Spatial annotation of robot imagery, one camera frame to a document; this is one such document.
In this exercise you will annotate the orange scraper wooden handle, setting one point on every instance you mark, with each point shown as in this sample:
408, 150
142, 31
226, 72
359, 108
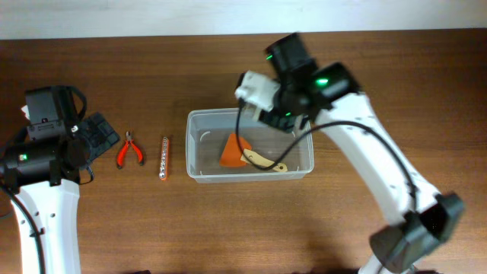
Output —
238, 152

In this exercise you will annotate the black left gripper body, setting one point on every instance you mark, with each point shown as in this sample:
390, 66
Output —
104, 135

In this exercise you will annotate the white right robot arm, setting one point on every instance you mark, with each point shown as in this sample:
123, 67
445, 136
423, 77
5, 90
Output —
419, 217

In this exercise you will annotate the clear plastic container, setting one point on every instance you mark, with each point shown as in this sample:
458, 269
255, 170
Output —
210, 159

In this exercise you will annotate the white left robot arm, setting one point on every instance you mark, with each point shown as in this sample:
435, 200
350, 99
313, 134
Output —
42, 179

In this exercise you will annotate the orange socket bit rail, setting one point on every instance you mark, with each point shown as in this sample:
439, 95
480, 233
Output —
163, 169

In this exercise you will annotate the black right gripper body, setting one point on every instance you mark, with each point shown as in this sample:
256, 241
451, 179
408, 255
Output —
281, 122

